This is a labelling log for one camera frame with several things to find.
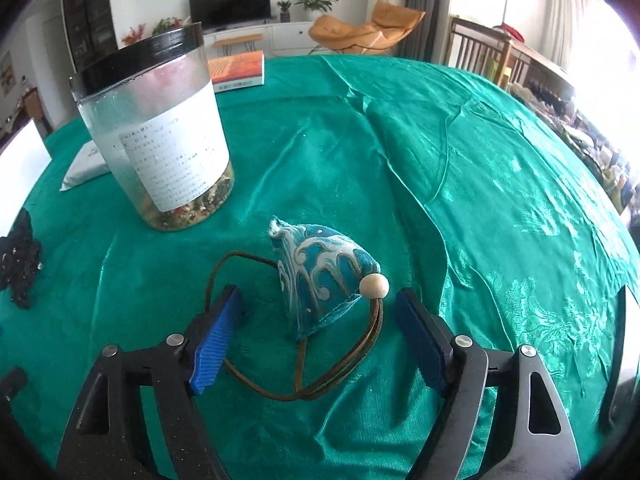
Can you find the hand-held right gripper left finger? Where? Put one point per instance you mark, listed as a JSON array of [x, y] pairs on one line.
[[217, 340]]

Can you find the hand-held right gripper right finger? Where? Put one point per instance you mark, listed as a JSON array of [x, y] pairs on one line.
[[420, 340]]

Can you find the blue pouch with wooden bead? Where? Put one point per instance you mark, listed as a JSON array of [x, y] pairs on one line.
[[320, 270]]

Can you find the black fuzzy yarn ball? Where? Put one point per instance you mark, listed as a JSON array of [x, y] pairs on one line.
[[22, 260]]

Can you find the white soft packet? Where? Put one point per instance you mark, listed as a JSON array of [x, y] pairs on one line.
[[85, 170]]

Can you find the green patterned tablecloth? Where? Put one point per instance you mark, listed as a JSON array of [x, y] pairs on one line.
[[400, 185]]

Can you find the clear jar with black lid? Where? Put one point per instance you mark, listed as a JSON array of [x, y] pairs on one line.
[[165, 150]]

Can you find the white panel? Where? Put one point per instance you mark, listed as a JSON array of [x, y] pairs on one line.
[[22, 170]]

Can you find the pile of mixed goods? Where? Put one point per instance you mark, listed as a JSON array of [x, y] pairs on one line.
[[595, 135]]

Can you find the orange book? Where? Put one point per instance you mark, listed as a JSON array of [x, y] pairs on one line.
[[237, 67]]

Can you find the wooden bench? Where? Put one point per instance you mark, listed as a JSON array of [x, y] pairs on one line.
[[237, 39]]

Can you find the wooden slatted chair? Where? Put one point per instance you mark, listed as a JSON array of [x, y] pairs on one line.
[[477, 35]]

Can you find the white television cabinet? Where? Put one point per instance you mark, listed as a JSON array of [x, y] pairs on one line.
[[290, 35]]

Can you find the orange rocking chair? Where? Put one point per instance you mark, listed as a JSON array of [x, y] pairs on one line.
[[360, 30]]

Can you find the red flowering plant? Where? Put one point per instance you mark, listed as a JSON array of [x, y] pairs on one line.
[[167, 26]]

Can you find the grey curtain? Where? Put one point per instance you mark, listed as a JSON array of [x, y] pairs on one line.
[[427, 5]]

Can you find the small potted plant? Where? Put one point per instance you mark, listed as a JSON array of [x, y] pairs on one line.
[[284, 11]]

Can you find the flat screen television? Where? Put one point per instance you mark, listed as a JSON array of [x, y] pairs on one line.
[[230, 4]]

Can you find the dark display shelf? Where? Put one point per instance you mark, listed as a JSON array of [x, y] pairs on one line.
[[87, 15]]

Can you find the large potted plant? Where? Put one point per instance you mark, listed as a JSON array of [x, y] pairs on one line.
[[315, 1]]

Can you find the framed wall picture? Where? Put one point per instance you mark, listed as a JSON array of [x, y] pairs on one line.
[[6, 72]]

